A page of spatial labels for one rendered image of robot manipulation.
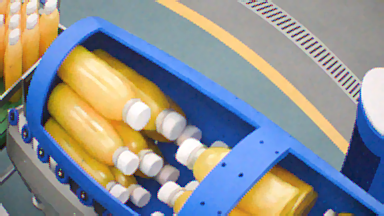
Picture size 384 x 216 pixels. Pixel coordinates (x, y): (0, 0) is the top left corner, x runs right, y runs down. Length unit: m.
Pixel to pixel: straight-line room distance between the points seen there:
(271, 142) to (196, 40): 2.08
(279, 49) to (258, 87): 0.26
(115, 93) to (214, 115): 0.20
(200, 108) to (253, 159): 0.29
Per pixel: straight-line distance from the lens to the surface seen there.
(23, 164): 1.72
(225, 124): 1.51
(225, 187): 1.24
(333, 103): 3.22
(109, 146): 1.39
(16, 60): 1.72
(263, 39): 3.41
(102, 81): 1.40
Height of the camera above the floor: 2.15
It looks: 44 degrees down
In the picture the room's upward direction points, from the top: 6 degrees clockwise
